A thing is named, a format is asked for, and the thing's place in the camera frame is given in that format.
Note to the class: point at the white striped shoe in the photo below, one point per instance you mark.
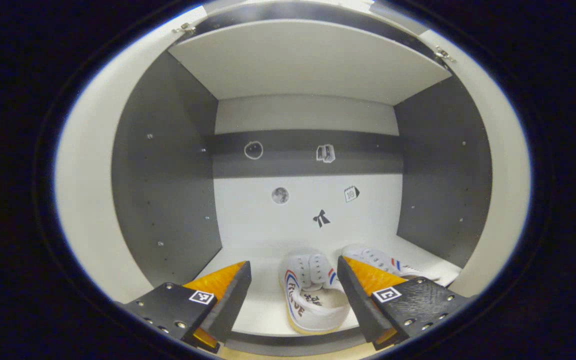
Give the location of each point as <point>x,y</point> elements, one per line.
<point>313,305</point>
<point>418,270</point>

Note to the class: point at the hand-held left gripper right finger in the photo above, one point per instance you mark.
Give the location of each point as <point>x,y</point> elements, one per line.
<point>363,305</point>

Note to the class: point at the grey shoe cabinet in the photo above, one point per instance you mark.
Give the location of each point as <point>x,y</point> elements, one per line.
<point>313,65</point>

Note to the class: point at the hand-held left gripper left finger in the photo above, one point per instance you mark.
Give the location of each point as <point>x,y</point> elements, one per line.
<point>228,305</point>

